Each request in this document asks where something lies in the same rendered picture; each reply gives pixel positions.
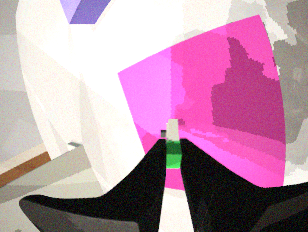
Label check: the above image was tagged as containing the purple cube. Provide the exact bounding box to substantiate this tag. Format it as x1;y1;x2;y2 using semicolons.
60;0;110;24

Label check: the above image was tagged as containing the grey panel with socket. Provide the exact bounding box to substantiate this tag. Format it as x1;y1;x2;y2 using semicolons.
0;143;105;232

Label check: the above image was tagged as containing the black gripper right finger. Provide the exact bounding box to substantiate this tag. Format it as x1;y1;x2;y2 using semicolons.
179;137;308;232

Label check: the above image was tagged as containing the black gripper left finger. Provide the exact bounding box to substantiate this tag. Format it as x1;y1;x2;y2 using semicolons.
19;137;167;232

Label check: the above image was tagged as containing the pink square zone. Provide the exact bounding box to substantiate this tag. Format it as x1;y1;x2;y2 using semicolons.
118;15;285;188

